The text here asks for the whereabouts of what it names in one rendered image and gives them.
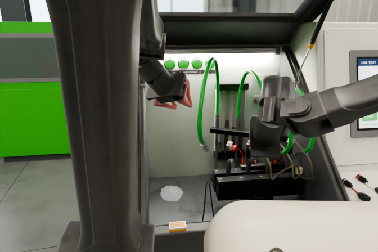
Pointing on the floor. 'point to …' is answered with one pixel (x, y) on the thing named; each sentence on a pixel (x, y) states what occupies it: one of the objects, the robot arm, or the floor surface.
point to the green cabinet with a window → (30, 94)
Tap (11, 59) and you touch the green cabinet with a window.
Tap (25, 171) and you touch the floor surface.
